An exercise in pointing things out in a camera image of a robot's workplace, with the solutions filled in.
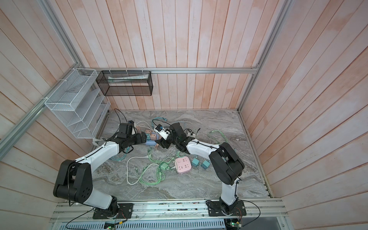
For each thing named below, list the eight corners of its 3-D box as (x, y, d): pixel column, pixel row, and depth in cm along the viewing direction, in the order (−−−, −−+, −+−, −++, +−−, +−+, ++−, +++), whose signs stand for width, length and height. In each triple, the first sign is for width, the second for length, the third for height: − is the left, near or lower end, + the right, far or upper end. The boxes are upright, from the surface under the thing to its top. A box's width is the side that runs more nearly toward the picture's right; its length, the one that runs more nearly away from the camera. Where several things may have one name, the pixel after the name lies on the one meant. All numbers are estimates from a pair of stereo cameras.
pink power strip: (177, 173, 87) (177, 172, 85) (174, 160, 93) (174, 158, 90) (191, 170, 89) (192, 168, 86) (188, 157, 94) (188, 155, 92)
